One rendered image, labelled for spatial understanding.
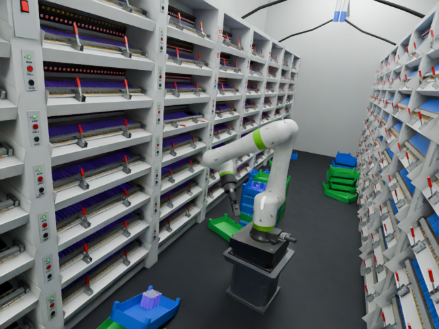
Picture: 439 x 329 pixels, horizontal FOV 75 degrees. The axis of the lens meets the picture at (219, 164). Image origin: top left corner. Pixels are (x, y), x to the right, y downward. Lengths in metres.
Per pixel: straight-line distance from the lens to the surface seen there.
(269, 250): 1.55
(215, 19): 2.23
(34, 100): 1.14
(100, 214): 1.53
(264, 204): 1.53
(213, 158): 1.61
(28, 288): 1.43
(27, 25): 1.13
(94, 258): 1.57
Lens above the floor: 1.23
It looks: 17 degrees down
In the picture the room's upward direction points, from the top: 6 degrees clockwise
